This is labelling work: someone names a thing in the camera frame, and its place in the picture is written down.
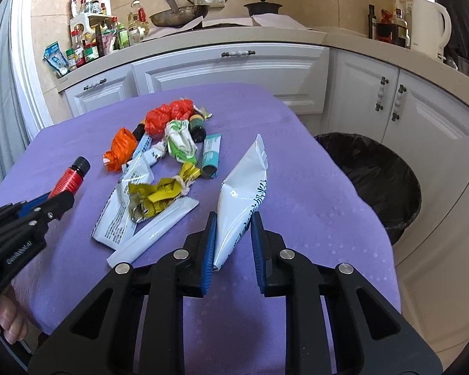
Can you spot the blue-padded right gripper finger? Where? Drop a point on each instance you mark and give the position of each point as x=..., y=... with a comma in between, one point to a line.
x=132, y=320
x=336, y=321

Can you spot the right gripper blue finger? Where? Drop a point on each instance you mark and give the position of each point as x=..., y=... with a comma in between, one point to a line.
x=14, y=211

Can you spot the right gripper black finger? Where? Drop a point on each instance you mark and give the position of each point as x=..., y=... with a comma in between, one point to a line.
x=43, y=210

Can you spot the red tube black cap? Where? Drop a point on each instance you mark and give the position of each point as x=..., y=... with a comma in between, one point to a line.
x=73, y=177

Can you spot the long white tube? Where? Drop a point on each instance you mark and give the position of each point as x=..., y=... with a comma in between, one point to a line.
x=153, y=231

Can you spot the yellow wrapper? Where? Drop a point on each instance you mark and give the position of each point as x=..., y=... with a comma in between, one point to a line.
x=146, y=200

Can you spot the orange plastic bag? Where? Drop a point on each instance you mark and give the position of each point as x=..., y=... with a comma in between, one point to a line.
x=122, y=149

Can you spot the blue white small tube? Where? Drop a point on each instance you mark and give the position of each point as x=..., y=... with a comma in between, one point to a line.
x=146, y=149

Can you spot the red plastic bag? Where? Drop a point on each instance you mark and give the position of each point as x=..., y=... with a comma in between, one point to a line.
x=157, y=118

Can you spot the green white wrapper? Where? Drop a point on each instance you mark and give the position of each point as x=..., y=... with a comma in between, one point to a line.
x=181, y=146

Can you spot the dark green small bottle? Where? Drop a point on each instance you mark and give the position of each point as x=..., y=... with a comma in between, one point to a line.
x=197, y=128

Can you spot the teal toothpaste tube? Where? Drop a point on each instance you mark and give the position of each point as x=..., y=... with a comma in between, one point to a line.
x=210, y=156

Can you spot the large white squeezed tube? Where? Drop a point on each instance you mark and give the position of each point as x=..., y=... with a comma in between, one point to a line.
x=241, y=194

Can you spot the white printed wrapper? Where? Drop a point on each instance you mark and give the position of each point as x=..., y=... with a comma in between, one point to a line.
x=114, y=226

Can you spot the black lined trash bin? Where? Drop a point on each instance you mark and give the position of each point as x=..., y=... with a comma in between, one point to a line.
x=381, y=178

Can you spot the person's left hand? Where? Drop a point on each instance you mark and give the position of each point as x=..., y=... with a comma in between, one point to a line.
x=13, y=320

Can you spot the purple tablecloth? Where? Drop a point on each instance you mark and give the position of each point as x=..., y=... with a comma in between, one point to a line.
x=234, y=329

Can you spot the blue white snack packet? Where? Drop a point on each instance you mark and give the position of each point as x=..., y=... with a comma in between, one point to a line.
x=54, y=57

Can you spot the small foil wrapper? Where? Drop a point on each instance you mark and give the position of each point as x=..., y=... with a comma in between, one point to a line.
x=195, y=110

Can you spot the white spice rack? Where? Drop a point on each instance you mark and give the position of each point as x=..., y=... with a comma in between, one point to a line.
x=93, y=36

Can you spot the cooking oil bottle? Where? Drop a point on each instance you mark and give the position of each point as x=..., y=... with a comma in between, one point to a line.
x=138, y=24

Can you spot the steel wok pan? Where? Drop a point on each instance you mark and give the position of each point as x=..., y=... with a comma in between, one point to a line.
x=177, y=16

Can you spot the white drawer front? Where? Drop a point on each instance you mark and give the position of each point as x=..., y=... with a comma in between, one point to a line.
x=296, y=74

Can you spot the white paper on stove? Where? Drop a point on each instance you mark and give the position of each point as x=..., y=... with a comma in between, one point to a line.
x=279, y=21

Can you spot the black cast iron pot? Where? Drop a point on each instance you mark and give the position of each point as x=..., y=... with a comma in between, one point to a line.
x=263, y=7

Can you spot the white electric kettle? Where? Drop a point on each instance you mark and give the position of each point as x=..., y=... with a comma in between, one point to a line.
x=431, y=29

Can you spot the dark oil bottle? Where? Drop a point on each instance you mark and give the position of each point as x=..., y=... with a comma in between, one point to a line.
x=372, y=22

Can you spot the small left drawer handle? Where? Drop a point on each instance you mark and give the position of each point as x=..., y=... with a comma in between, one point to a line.
x=96, y=84

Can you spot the drawer handle black white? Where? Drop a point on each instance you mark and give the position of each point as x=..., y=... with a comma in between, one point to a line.
x=240, y=54

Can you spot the right cabinet door handle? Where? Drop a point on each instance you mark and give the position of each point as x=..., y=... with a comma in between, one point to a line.
x=396, y=111

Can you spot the cabinet door handle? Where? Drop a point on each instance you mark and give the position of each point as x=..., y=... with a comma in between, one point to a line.
x=381, y=93
x=396, y=111

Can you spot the left cabinet door handle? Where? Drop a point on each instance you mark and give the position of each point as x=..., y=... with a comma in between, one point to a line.
x=381, y=93

